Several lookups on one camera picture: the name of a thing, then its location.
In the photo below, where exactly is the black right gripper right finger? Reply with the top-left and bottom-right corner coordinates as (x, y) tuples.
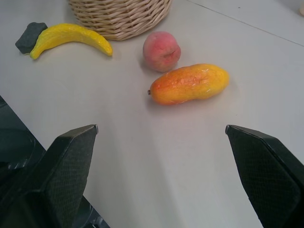
(225, 124), (304, 228)

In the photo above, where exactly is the dark grey rock-shaped object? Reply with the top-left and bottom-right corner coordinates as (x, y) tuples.
(15, 22), (48, 54)

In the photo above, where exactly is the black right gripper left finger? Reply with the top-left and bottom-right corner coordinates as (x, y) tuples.
(0, 124), (99, 228)

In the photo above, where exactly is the wicker basket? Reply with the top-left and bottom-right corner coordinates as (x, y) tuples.
(68, 0), (173, 41)

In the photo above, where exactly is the orange yellow plastic mango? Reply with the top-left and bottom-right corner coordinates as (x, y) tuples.
(147, 63), (230, 106)

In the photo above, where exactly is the pink plastic peach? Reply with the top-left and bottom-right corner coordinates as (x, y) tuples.
(142, 31), (182, 73)

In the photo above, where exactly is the yellow plastic banana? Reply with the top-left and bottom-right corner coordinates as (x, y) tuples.
(29, 23), (114, 60)

